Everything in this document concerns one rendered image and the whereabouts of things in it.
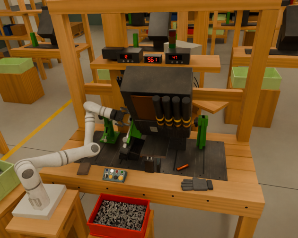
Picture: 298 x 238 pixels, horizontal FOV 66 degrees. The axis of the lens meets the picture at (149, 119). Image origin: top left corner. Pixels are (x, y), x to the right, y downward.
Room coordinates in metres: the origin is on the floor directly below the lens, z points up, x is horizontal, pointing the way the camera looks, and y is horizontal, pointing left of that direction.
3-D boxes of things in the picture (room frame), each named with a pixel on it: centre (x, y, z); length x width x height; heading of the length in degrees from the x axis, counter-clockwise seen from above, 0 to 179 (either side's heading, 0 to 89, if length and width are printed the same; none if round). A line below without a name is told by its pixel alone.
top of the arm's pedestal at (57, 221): (0.95, 0.69, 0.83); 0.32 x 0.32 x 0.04; 80
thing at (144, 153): (1.26, -0.06, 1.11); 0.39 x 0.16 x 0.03; 166
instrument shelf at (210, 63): (1.63, -0.07, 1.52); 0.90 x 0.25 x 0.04; 76
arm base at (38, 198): (0.95, 0.69, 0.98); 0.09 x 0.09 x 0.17; 75
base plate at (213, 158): (1.38, 0.00, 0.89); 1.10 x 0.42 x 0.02; 76
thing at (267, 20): (1.67, -0.08, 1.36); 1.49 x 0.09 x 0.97; 76
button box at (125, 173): (1.13, 0.25, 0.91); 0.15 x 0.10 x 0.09; 76
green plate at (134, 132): (1.33, 0.08, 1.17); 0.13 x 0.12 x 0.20; 76
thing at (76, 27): (10.39, 3.09, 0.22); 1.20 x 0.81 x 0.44; 166
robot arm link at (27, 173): (0.95, 0.70, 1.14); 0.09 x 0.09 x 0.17; 41
